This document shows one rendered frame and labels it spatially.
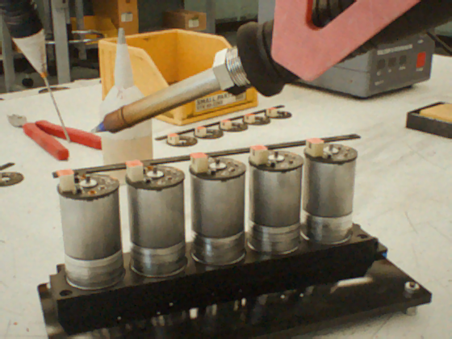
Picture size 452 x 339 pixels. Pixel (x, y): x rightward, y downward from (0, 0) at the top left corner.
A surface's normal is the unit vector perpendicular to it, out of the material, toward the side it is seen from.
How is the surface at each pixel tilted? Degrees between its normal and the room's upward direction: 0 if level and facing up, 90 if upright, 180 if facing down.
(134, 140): 90
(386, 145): 0
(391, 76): 90
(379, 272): 0
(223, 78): 90
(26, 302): 0
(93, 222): 90
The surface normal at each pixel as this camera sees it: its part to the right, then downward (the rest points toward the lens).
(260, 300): 0.00, -0.93
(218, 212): 0.07, 0.36
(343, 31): -0.47, 0.45
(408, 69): 0.66, 0.27
